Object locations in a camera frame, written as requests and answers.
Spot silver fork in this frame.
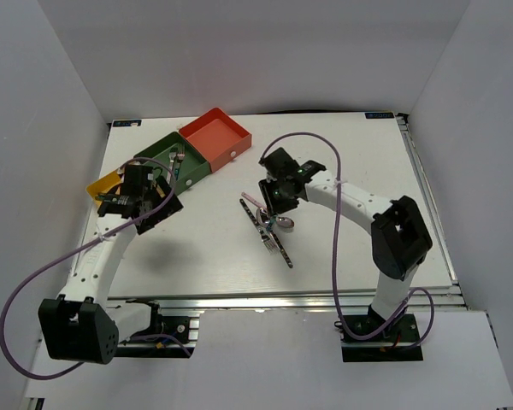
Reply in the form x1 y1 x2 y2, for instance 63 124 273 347
258 224 280 254

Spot pink handled fork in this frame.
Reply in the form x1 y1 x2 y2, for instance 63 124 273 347
167 146 178 183

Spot silver fork bent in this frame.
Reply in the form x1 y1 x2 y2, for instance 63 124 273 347
174 144 186 180

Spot green handled spoon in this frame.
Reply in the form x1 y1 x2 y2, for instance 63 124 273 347
262 215 275 231

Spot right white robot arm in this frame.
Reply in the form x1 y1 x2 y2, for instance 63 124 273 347
258 148 433 341

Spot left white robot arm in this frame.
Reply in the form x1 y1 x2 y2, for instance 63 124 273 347
38 163 183 364

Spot yellow tray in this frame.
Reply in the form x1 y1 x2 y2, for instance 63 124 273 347
85 169 123 208

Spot green tray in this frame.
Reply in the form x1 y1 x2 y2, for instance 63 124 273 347
135 132 211 196

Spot red tray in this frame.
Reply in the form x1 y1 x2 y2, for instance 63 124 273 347
179 108 252 173

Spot pink handled spoon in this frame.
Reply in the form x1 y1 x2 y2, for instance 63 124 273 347
241 191 267 212

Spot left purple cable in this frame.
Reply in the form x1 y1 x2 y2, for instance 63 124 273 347
0 156 193 380

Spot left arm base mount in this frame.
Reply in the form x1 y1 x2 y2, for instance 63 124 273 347
115 313 199 359

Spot aluminium table frame rail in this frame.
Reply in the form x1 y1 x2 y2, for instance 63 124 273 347
104 286 467 311

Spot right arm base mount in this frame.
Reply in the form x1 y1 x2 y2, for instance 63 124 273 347
334 313 423 363

